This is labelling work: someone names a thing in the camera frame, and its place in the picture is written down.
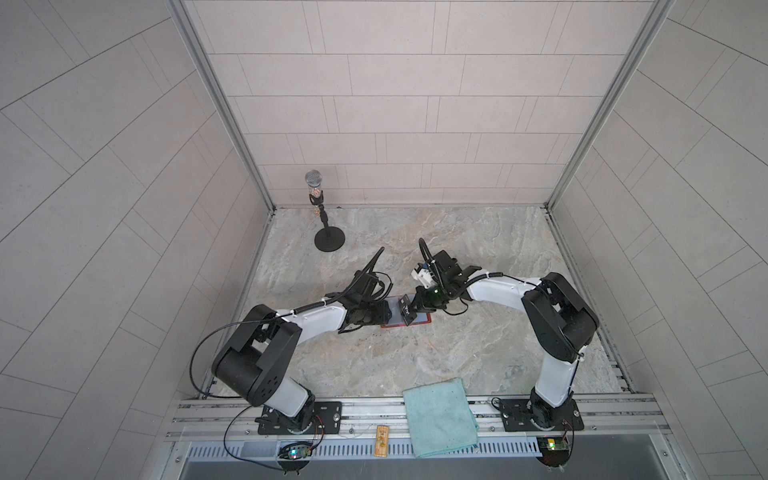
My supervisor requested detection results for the red card holder wallet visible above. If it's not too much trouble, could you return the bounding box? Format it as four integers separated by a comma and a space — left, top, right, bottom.
382, 295, 432, 329

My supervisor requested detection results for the black vip credit card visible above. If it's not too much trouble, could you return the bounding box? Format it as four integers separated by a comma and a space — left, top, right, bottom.
399, 295, 418, 326

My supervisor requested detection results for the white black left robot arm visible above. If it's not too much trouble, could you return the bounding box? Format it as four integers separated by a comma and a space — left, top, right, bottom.
211, 271, 393, 432

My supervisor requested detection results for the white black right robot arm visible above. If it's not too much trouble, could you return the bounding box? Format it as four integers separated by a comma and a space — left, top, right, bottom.
400, 240, 599, 432

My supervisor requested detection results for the microphone on black stand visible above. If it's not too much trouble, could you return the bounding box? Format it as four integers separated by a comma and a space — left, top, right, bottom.
305, 170, 345, 253

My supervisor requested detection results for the small wooden block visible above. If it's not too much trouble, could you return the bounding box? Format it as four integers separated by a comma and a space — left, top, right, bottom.
374, 425, 390, 458

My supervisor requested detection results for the teal folded cloth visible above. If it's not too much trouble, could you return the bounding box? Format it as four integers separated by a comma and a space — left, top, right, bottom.
403, 378, 478, 458

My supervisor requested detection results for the left green circuit board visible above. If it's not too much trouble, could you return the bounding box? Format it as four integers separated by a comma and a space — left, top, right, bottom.
278, 442, 314, 461

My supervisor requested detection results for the green circuit board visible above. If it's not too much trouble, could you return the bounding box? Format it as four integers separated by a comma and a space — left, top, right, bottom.
278, 442, 314, 461
536, 437, 572, 468

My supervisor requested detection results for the right green circuit board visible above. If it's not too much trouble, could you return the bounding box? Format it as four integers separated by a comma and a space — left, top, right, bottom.
536, 437, 572, 468

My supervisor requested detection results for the aluminium corner profile left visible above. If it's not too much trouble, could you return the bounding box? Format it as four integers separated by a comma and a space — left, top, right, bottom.
165, 0, 276, 212

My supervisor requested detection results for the aluminium corner profile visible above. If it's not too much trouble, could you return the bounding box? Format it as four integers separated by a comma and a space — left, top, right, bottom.
165, 0, 276, 212
544, 0, 675, 212

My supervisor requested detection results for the aluminium corner profile right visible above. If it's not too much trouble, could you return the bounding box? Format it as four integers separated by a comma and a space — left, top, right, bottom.
544, 0, 675, 212

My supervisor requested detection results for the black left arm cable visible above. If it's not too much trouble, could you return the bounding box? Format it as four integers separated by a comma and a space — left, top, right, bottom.
188, 317, 265, 400

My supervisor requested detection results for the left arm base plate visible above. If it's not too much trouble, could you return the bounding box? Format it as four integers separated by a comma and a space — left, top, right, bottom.
257, 401, 343, 435

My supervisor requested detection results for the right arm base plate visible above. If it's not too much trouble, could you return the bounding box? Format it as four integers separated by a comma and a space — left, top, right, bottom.
491, 397, 584, 432

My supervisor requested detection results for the aluminium rail frame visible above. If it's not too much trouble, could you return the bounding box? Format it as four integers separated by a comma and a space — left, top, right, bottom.
160, 393, 671, 440

